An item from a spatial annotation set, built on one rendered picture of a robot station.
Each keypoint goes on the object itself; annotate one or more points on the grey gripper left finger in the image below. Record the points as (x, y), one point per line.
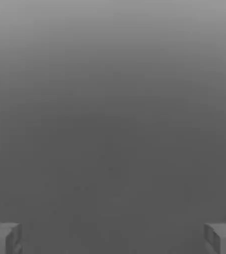
(1, 238)

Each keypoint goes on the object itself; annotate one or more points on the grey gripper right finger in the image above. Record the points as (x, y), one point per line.
(224, 238)

